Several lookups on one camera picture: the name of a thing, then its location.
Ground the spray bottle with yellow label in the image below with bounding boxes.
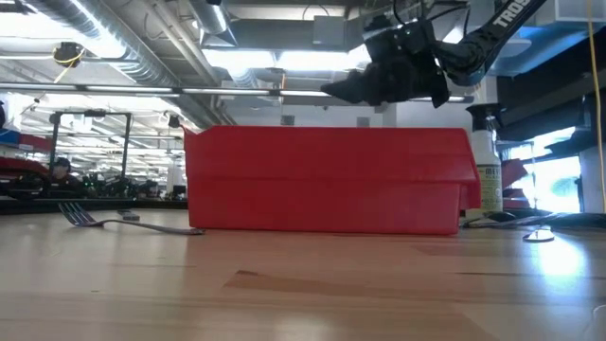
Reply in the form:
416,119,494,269
465,102,505,219

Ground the long ceiling light bar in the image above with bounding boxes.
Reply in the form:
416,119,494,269
0,82,475,104

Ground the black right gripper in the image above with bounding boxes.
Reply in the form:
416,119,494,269
321,18,451,109

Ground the silver spiral air duct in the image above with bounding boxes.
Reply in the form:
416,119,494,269
23,0,241,132

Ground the yellow hanging cable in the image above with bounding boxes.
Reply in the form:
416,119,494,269
585,0,606,214

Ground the bright ceiling light panel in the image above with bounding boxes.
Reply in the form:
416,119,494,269
201,46,373,73

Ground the black ceiling camera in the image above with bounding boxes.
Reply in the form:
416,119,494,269
50,41,87,68

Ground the red blue storage shelf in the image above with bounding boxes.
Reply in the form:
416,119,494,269
0,126,54,200

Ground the iridescent metal fork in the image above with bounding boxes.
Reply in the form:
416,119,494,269
57,202,205,237

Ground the person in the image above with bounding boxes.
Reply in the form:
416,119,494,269
46,155,80,199

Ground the black gantry frame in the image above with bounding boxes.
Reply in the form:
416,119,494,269
48,110,134,180

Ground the red shelf bin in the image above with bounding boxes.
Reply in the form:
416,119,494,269
501,158,529,210

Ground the red plastic bin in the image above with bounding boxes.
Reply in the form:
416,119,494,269
182,124,483,237

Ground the grey ceiling junction box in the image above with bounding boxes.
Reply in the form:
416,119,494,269
312,15,348,47

